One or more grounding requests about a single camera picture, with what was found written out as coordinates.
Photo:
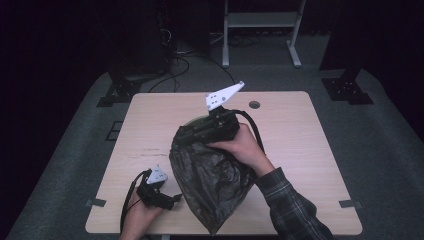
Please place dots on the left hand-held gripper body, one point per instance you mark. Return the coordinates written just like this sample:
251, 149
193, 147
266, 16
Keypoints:
216, 128

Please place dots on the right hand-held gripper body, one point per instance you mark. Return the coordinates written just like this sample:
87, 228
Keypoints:
156, 198

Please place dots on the black plastic garbage bag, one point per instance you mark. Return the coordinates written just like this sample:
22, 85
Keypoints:
206, 180

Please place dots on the grey tape strip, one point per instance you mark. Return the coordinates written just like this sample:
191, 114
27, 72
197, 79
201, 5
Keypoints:
350, 204
96, 202

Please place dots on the black stand base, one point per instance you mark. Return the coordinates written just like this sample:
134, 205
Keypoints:
346, 90
120, 90

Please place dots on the person's left hand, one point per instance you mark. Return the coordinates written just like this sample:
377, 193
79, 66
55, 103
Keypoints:
136, 221

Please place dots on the white metal stand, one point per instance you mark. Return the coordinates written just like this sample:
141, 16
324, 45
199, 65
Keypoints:
261, 19

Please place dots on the person's right hand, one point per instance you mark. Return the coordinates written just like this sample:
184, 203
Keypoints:
248, 150

